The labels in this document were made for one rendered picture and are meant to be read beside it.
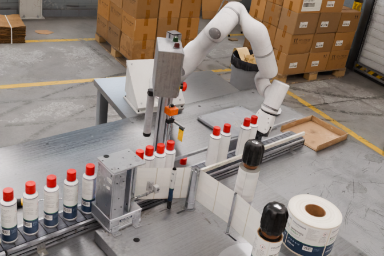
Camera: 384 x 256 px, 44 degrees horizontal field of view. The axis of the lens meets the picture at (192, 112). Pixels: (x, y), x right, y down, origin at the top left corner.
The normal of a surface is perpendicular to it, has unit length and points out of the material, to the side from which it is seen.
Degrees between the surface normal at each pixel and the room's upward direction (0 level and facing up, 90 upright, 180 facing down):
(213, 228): 0
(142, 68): 42
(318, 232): 90
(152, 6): 90
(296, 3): 90
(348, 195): 0
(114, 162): 0
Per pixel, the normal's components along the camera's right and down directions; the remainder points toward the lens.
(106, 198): -0.75, 0.19
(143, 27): 0.50, 0.43
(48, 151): 0.14, -0.89
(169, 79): 0.11, 0.45
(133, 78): 0.42, -0.36
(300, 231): -0.59, 0.28
